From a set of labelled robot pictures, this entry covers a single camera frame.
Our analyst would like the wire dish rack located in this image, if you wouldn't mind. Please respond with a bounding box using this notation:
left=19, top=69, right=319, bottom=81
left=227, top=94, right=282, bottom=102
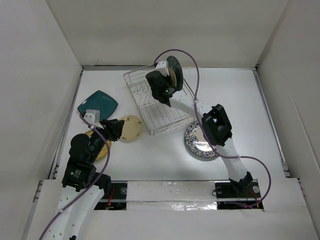
left=123, top=65, right=195, bottom=136

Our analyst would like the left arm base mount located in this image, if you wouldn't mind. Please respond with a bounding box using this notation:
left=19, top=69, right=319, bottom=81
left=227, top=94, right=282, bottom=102
left=94, top=181, right=128, bottom=211

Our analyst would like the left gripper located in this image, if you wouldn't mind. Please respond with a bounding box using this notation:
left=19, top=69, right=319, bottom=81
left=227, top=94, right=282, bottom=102
left=88, top=118, right=124, bottom=162

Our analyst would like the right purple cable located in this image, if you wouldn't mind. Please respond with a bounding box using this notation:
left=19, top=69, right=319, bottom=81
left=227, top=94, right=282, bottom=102
left=153, top=49, right=272, bottom=209

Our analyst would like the purple cable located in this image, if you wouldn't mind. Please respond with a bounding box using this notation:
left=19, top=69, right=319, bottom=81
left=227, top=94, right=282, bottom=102
left=38, top=113, right=112, bottom=240
left=153, top=49, right=272, bottom=209

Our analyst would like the blue floral white plate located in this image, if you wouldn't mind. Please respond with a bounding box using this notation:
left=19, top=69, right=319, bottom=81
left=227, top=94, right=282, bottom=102
left=184, top=120, right=218, bottom=160

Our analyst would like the plain cream plate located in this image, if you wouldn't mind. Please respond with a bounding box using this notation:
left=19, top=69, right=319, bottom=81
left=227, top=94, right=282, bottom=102
left=168, top=68, right=177, bottom=87

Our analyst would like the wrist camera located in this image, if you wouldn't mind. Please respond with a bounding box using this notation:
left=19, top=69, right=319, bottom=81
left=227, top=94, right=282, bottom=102
left=83, top=109, right=100, bottom=125
left=155, top=60, right=170, bottom=77

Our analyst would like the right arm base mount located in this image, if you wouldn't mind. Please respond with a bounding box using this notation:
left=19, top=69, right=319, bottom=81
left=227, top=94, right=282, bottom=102
left=211, top=179, right=264, bottom=210

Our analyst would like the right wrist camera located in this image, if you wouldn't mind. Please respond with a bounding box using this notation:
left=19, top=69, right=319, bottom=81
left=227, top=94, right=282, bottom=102
left=155, top=60, right=170, bottom=77

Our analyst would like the square teal plate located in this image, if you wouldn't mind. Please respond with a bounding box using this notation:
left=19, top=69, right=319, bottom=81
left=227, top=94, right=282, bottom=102
left=77, top=90, right=118, bottom=120

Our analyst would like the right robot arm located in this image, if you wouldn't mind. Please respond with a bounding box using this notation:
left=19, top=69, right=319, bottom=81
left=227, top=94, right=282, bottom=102
left=145, top=70, right=253, bottom=197

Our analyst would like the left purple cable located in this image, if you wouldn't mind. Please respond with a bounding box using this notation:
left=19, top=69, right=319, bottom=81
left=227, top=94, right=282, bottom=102
left=38, top=113, right=112, bottom=240

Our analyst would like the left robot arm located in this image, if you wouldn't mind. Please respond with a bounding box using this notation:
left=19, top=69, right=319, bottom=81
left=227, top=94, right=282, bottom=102
left=40, top=119, right=125, bottom=240

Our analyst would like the yellow plate under left arm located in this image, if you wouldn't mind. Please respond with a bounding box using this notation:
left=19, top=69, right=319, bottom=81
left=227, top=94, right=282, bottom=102
left=84, top=130, right=109, bottom=164

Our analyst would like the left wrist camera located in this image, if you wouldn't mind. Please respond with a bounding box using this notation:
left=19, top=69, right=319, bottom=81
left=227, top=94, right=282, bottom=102
left=83, top=109, right=100, bottom=125

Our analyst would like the cream plate with characters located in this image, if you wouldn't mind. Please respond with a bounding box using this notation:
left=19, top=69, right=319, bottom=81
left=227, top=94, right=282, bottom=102
left=120, top=115, right=143, bottom=142

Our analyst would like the round teal plate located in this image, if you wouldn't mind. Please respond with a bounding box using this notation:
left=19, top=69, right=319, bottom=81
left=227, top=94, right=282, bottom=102
left=166, top=55, right=184, bottom=91

